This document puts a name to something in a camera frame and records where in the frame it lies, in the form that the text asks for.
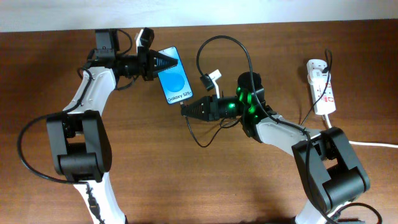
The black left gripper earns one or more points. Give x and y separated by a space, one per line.
147 59

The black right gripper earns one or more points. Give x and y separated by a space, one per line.
212 109

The blue Samsung Galaxy smartphone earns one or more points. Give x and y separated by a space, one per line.
174 80

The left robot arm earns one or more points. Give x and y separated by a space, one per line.
81 150

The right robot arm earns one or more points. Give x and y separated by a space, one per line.
331 173

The white USB charger plug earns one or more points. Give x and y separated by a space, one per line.
316 77

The white power strip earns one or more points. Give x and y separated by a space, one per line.
322 95

